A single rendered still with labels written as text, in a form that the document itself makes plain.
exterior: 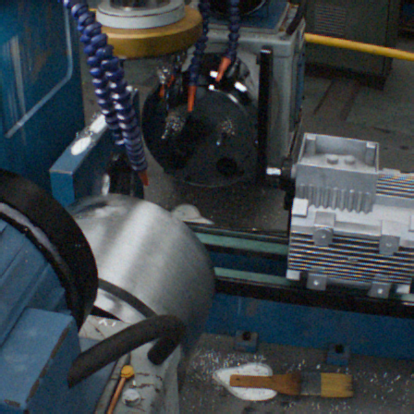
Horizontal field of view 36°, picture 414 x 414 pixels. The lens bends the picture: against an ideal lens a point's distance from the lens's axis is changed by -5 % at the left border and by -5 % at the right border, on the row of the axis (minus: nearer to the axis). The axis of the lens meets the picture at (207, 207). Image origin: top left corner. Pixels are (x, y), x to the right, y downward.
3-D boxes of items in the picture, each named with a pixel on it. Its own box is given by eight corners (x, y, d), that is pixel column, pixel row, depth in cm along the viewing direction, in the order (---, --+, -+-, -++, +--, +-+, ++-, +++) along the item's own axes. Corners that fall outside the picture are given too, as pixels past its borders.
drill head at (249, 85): (128, 202, 130) (121, 83, 116) (184, 113, 163) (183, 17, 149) (257, 219, 125) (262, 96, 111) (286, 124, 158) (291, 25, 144)
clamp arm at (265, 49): (250, 183, 120) (255, 50, 106) (254, 175, 123) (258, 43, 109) (270, 186, 120) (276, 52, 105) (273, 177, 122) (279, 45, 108)
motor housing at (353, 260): (282, 301, 105) (291, 200, 95) (298, 233, 120) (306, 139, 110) (405, 317, 101) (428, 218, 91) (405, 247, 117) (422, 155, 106)
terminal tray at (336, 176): (293, 206, 100) (297, 164, 96) (301, 171, 109) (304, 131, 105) (371, 216, 98) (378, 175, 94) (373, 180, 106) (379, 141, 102)
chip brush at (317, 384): (228, 393, 104) (228, 390, 104) (230, 371, 108) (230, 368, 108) (354, 398, 102) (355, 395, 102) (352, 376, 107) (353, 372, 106)
